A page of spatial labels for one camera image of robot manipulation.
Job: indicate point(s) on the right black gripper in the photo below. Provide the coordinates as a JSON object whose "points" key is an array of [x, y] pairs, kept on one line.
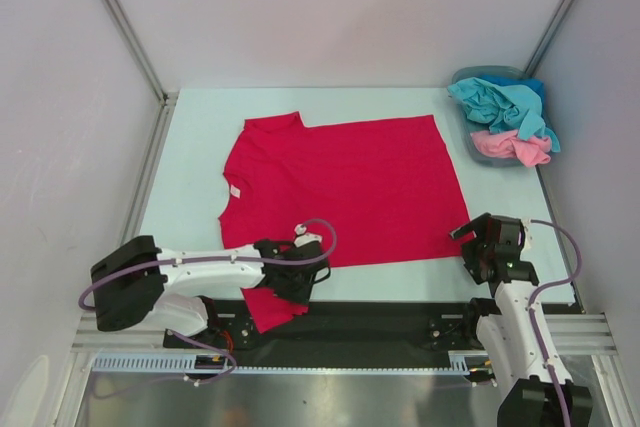
{"points": [[480, 239]]}

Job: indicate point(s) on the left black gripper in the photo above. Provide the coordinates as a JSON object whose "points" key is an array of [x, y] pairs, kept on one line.
{"points": [[302, 295]]}

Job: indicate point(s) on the red t shirt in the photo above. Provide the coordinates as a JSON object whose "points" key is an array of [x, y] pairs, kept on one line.
{"points": [[388, 188]]}

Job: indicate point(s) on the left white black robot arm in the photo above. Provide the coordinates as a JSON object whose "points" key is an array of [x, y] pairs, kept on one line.
{"points": [[141, 283]]}

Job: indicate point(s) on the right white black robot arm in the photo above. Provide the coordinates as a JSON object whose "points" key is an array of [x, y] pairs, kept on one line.
{"points": [[535, 386]]}

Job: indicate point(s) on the pink t shirt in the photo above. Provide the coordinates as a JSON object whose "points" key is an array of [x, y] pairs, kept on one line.
{"points": [[507, 145]]}

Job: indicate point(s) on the light blue t shirt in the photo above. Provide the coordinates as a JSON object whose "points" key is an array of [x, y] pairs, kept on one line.
{"points": [[503, 108]]}

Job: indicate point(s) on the dark blue t shirt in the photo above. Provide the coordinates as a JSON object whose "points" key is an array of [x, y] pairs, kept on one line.
{"points": [[534, 84]]}

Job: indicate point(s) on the grey plastic bin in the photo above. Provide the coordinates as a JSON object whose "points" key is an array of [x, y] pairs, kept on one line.
{"points": [[469, 127]]}

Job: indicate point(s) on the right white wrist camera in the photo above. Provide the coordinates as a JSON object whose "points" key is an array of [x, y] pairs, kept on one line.
{"points": [[527, 237]]}

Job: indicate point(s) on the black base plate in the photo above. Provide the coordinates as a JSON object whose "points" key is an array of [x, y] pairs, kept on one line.
{"points": [[352, 335]]}

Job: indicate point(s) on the right light blue cable duct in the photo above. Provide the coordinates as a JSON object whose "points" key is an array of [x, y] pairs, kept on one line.
{"points": [[470, 361]]}

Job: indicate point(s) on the light blue cable duct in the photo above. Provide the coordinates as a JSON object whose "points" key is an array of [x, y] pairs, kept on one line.
{"points": [[470, 361], [159, 363]]}

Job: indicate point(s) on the left aluminium frame post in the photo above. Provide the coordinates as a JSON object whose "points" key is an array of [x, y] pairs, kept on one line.
{"points": [[138, 53]]}

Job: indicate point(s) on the aluminium frame post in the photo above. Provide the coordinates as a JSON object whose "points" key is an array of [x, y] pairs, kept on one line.
{"points": [[550, 33], [138, 53]]}

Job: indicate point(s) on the left light blue cable duct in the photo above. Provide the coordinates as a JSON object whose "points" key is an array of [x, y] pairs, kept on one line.
{"points": [[159, 363]]}

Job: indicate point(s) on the right aluminium frame post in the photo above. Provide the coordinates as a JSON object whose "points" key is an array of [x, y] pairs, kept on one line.
{"points": [[550, 33]]}

